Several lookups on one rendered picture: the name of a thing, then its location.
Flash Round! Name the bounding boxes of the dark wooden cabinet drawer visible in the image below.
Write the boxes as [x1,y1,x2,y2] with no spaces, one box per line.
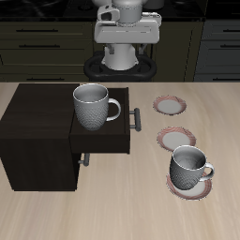
[68,86,131,156]

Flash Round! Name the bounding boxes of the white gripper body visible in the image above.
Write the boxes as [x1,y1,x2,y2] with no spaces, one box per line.
[94,12,163,45]

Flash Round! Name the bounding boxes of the grey drawer handle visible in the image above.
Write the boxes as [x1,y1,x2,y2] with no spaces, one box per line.
[128,107,143,132]
[78,152,91,167]

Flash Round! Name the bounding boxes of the dark wooden cabinet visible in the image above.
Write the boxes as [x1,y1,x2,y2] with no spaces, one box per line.
[0,82,83,192]

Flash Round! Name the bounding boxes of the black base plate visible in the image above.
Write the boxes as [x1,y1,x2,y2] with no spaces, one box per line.
[82,51,158,83]

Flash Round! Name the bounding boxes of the dark kitchen cupboards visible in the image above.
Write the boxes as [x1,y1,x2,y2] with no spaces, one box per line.
[0,0,207,83]

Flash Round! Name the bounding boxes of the white porcelain mug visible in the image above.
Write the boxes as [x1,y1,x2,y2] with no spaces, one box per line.
[169,144,216,191]
[72,82,123,132]

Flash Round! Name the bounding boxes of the grey kitchen drawer unit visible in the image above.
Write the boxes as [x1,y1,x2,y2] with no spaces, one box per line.
[192,19,240,83]

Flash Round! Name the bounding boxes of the red rimmed white plate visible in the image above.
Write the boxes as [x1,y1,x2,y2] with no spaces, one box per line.
[152,95,188,116]
[165,170,213,202]
[156,126,198,153]

